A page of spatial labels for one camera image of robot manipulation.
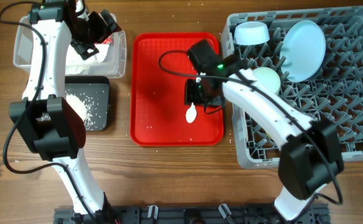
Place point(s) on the clear plastic bin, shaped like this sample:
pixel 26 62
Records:
pixel 28 49

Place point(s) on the food scraps and rice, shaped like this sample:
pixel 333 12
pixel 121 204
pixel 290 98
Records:
pixel 87 109

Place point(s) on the green bowl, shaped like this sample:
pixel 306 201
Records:
pixel 268 78

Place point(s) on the white plastic spoon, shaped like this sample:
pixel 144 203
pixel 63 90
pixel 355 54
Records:
pixel 191 113

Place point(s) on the black plastic tray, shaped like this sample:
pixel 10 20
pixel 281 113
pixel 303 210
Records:
pixel 96 86

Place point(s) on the grey dishwasher rack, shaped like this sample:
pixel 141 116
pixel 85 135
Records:
pixel 335 91

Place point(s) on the white napkin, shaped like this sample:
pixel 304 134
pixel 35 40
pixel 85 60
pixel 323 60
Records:
pixel 74 58

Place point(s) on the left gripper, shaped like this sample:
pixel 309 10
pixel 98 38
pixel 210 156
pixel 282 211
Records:
pixel 104 32

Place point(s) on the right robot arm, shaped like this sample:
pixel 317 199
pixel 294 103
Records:
pixel 310 156

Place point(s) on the light blue bowl with food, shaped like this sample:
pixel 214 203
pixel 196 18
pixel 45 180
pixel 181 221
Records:
pixel 251 33

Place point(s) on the red snack wrapper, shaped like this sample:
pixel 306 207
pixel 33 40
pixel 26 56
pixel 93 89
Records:
pixel 108 40

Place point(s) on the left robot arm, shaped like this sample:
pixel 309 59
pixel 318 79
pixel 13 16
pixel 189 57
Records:
pixel 48 125

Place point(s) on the red serving tray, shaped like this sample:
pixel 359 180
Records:
pixel 158 110

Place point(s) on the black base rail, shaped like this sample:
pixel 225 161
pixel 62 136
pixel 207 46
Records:
pixel 254 213

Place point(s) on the light blue plate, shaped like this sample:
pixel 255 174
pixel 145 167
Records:
pixel 303 50

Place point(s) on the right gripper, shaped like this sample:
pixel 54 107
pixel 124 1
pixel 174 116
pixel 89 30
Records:
pixel 190 96

